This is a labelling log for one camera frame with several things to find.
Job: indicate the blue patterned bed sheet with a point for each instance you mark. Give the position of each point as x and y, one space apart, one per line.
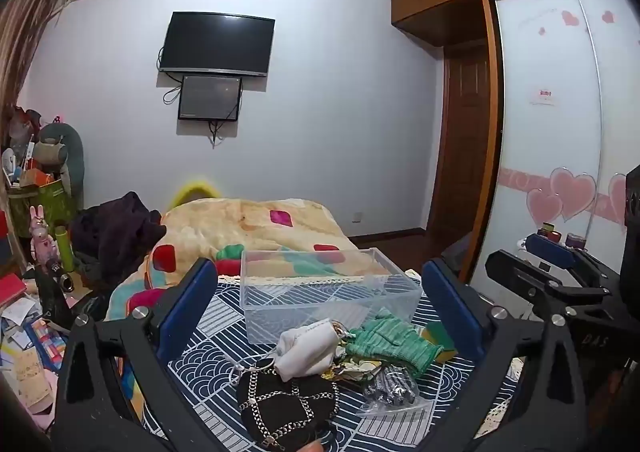
210 382

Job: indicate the yellow patterned blanket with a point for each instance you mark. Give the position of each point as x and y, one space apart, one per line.
225 227

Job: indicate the grey-green plush toy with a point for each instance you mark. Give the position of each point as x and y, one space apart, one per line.
60 151

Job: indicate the striped brown curtain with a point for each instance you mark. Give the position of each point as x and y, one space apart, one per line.
25 31

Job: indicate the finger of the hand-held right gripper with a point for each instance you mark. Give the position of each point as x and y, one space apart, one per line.
550 247
520 277

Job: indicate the black wall television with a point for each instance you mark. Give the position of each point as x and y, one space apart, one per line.
217 42

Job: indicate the red white door sticker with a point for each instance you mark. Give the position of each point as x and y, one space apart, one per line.
545 96

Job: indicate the green knit glove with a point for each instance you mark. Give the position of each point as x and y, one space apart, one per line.
395 342

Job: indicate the white heart-print wardrobe door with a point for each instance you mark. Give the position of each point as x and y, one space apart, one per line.
542 156
612 106

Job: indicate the pile of assorted toys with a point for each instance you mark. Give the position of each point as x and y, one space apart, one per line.
22 146

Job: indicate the green cardboard box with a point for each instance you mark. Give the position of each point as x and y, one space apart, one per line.
42 207

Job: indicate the dark purple cloth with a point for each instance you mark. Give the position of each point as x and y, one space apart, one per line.
117 232

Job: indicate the green cylinder cup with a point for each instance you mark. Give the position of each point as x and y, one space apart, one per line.
64 247

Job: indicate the black cylindrical speaker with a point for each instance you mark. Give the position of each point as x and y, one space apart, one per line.
61 277

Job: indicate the clear bag of grey clips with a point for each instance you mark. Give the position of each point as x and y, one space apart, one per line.
392 387

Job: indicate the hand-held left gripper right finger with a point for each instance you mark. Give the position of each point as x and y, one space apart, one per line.
449 299

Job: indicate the pink rabbit toy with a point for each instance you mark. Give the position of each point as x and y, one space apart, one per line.
41 237

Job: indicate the yellow sponge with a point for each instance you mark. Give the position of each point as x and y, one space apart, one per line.
442 337

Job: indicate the brown wooden room door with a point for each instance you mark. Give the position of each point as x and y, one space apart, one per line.
465 141

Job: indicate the clear plastic box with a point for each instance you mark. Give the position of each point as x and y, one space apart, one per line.
320 302

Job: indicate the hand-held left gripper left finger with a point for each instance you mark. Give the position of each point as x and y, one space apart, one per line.
192 299

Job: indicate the white cloth pouch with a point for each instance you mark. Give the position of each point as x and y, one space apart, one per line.
305 347

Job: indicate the small black wall monitor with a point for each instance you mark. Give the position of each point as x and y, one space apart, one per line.
210 97

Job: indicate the pile of papers and books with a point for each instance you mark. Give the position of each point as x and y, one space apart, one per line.
25 357

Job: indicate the purple jar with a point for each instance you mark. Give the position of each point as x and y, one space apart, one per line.
576 241

